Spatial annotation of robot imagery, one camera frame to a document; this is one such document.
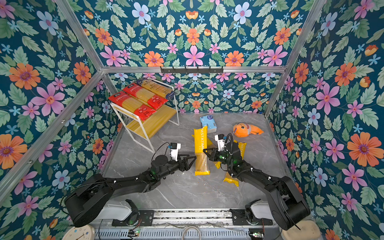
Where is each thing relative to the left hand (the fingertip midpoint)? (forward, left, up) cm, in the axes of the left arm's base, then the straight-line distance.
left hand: (194, 154), depth 77 cm
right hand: (+4, -5, -2) cm, 7 cm away
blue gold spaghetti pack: (+35, +20, +17) cm, 44 cm away
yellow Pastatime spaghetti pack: (-3, -4, -6) cm, 8 cm away
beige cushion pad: (-35, -51, -13) cm, 63 cm away
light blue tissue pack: (+33, -11, -13) cm, 37 cm away
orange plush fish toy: (+21, -33, -9) cm, 40 cm away
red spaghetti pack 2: (+25, +20, +17) cm, 36 cm away
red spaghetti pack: (+23, +32, +17) cm, 43 cm away
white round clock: (-29, +52, -14) cm, 61 cm away
